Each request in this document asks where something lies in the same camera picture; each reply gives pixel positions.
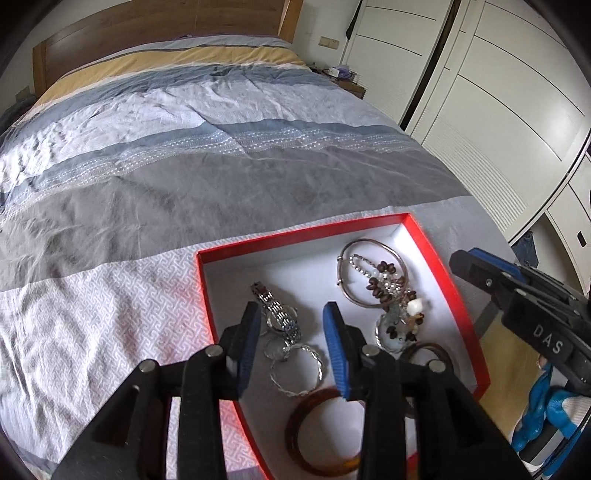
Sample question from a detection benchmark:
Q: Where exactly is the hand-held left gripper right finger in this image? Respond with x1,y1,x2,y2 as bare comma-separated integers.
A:
322,301,527,480

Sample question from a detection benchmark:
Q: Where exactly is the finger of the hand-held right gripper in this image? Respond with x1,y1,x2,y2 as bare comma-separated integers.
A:
465,247,591,309
449,250,525,302

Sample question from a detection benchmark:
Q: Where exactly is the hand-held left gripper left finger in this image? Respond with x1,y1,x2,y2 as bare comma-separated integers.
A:
53,301,262,480

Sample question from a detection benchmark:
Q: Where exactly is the metal finger ring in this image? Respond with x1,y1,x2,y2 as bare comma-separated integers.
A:
263,339,292,361

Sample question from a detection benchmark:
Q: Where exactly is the twisted silver bracelet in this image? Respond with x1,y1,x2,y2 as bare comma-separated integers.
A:
269,344,327,398

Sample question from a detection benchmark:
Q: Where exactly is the silver wristwatch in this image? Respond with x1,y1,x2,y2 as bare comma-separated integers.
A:
250,282,304,345

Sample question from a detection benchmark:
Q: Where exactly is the crystal charm bracelet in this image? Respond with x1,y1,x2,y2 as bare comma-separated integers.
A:
374,298,428,356

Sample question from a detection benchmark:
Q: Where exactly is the red cardboard box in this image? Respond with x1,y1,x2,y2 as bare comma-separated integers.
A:
196,212,491,480

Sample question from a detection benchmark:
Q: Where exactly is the pearl and chain necklace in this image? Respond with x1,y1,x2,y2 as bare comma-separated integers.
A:
347,253,416,297

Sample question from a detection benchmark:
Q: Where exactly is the dark bead bracelet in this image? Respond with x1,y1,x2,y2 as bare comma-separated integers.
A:
364,260,410,311

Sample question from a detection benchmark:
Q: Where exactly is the thin silver bangle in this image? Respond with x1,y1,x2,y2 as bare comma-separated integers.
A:
339,237,410,308

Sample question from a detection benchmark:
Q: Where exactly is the person's right hand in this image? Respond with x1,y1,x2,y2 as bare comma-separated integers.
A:
510,353,591,457

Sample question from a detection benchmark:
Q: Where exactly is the blue hanging cloth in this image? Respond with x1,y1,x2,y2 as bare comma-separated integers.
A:
514,230,539,267

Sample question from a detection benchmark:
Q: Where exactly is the dark brown bangle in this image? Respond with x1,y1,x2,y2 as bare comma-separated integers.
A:
398,340,458,418

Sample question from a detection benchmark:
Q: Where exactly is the amber bangle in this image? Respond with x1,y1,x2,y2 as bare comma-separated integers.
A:
287,387,366,477

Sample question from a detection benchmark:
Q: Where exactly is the white wardrobe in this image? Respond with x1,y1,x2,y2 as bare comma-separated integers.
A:
342,0,591,298

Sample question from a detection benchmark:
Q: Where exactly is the striped bed blanket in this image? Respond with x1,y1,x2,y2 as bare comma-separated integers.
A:
0,36,522,480

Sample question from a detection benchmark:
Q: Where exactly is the wooden nightstand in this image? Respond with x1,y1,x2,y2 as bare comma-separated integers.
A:
313,65,368,100

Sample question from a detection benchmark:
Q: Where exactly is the dark blue cloth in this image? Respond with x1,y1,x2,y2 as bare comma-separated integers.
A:
0,97,34,129

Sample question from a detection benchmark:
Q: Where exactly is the wooden headboard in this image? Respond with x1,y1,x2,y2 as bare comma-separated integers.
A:
32,0,304,95

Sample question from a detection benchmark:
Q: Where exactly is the black hanging strap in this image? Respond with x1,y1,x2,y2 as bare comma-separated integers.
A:
345,0,366,40

